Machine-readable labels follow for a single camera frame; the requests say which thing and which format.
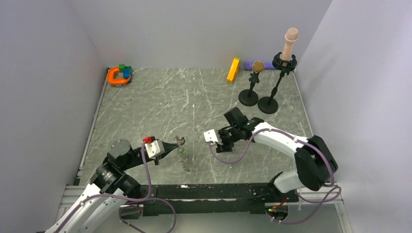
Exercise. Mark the green toy block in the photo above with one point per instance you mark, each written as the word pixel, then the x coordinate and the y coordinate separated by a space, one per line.
pixel 123 68

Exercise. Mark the blue toy block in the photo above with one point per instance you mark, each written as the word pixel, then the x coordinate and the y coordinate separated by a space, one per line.
pixel 127 73

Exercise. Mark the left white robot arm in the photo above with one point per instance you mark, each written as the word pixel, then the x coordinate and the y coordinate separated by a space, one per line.
pixel 111 187

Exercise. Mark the orange ring toy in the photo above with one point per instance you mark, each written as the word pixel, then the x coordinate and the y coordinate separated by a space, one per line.
pixel 115 77

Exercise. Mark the pink microphone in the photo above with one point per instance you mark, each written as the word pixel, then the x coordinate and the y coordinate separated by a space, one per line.
pixel 291 36

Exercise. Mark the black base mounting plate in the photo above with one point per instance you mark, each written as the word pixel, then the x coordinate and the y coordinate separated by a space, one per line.
pixel 254 198

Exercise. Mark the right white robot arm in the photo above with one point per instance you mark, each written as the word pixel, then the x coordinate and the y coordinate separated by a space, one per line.
pixel 315 166

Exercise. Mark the tall black microphone stand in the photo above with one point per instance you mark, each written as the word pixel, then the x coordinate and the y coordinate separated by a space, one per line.
pixel 269 105

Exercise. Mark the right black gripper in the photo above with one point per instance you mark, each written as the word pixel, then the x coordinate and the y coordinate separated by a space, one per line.
pixel 222 145

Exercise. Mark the purple cylinder toy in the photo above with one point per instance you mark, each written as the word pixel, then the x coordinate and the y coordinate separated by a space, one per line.
pixel 250 66

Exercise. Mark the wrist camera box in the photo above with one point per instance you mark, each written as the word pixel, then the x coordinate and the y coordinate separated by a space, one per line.
pixel 212 136
pixel 154 147

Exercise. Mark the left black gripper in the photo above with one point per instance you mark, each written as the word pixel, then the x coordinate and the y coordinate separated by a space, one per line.
pixel 168 147

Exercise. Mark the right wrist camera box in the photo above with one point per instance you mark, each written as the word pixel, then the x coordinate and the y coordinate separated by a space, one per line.
pixel 212 136

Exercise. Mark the short black microphone stand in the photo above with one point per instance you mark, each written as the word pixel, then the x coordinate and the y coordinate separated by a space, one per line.
pixel 249 97

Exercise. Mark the yellow toy block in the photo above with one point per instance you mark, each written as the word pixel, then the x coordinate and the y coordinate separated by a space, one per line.
pixel 233 70

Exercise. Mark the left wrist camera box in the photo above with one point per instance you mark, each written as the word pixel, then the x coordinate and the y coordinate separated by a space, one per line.
pixel 154 147

